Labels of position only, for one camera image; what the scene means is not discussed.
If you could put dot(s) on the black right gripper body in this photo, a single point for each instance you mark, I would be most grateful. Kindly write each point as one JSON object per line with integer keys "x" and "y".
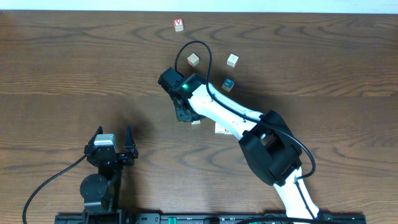
{"x": 185, "y": 116}

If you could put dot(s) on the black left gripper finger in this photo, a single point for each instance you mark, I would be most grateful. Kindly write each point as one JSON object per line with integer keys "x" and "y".
{"x": 129, "y": 142}
{"x": 98, "y": 131}

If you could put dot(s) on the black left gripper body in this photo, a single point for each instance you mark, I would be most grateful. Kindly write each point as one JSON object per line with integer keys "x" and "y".
{"x": 125, "y": 159}

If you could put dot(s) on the green F wooden block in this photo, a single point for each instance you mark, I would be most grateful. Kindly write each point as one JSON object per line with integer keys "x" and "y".
{"x": 196, "y": 122}

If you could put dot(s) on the plain yellowish wooden block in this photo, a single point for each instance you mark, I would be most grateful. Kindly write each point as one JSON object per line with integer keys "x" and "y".
{"x": 219, "y": 129}

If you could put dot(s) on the red 3 wooden block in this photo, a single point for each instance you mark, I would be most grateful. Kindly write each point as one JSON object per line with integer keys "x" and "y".
{"x": 227, "y": 132}

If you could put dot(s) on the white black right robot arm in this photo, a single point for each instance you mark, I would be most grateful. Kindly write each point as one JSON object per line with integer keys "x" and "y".
{"x": 270, "y": 149}

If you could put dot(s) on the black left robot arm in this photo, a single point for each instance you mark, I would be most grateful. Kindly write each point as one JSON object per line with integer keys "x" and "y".
{"x": 100, "y": 191}

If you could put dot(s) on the blue wooden block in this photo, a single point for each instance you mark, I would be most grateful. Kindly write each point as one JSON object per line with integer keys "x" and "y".
{"x": 228, "y": 84}

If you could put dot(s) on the red U wooden block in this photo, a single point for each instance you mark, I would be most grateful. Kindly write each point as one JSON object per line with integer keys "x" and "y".
{"x": 193, "y": 60}

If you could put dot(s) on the plain wooden block far right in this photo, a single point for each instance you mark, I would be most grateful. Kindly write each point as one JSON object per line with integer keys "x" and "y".
{"x": 232, "y": 60}

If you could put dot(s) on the red V wooden block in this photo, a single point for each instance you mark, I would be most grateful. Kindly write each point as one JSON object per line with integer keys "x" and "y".
{"x": 178, "y": 25}

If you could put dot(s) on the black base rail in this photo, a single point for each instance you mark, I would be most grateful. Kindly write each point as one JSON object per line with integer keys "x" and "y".
{"x": 155, "y": 218}

